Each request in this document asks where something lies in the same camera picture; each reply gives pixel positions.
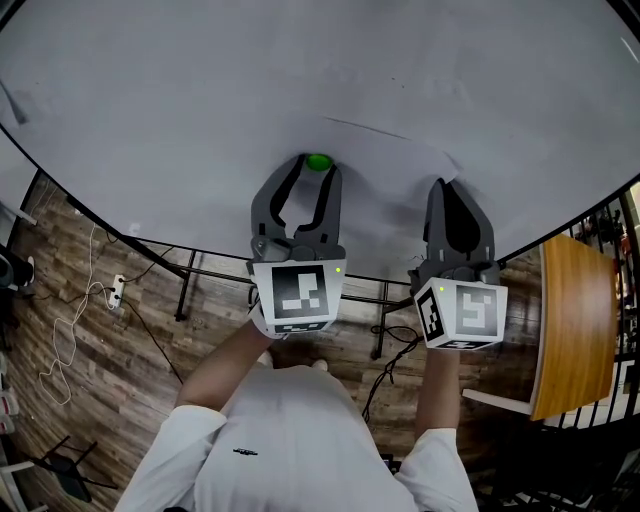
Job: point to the person's right forearm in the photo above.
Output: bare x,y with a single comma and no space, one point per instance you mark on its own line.
439,390

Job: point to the black folding stool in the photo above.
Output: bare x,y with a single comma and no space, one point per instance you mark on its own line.
67,470

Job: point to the person's left forearm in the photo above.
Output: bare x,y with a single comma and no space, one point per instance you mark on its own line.
225,365

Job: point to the white table with black frame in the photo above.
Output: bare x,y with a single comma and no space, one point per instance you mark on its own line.
200,100

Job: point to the wooden table with white legs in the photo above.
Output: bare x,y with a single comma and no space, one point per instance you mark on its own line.
575,330

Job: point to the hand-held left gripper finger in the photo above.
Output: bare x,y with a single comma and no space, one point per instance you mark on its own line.
262,205
332,215

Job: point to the green round magnet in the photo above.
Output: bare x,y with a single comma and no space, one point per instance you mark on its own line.
319,162

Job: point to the white desk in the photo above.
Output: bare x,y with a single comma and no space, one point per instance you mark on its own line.
22,212

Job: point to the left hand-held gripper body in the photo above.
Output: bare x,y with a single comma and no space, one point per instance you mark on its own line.
297,295

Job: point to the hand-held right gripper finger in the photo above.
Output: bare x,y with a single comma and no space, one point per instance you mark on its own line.
433,230
486,235

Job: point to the person's white shirt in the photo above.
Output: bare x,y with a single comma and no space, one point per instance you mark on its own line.
300,445

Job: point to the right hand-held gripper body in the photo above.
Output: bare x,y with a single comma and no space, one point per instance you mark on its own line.
475,312

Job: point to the person's white shoe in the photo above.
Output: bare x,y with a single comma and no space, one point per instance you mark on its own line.
265,358
320,365

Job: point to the black metal railing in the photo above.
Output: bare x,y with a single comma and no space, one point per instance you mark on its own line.
625,350

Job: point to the white power strip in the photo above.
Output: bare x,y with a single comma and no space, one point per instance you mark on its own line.
116,291

